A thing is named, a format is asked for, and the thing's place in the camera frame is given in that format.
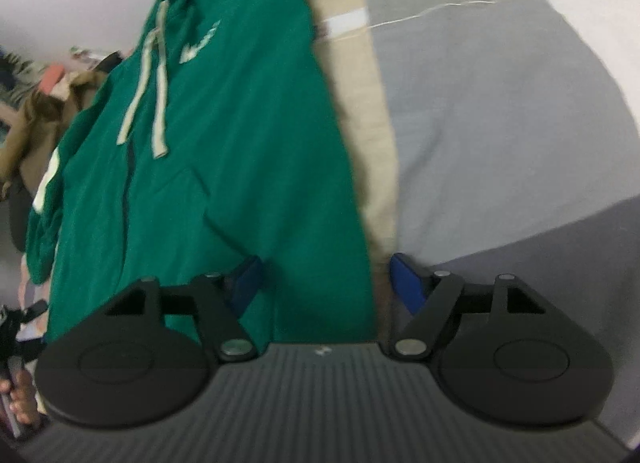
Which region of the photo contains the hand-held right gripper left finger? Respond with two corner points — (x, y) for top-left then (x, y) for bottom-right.
(100, 255), (264, 363)

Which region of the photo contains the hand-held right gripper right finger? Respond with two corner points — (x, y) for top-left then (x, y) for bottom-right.
(388, 252), (551, 363)

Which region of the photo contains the green hoodie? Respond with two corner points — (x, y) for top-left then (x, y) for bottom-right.
(25, 0), (626, 348)

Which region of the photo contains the person's left hand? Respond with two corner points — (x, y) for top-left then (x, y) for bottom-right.
(0, 377), (42, 431)

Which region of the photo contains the black garment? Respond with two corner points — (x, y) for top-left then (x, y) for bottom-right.
(7, 176), (32, 253)

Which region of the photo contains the patchwork bed quilt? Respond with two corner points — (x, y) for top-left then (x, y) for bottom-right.
(300, 0), (640, 446)

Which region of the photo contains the brown garment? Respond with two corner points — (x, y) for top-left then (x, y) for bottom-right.
(0, 68), (110, 186)

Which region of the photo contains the pink box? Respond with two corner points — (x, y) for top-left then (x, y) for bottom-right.
(42, 65), (67, 92)

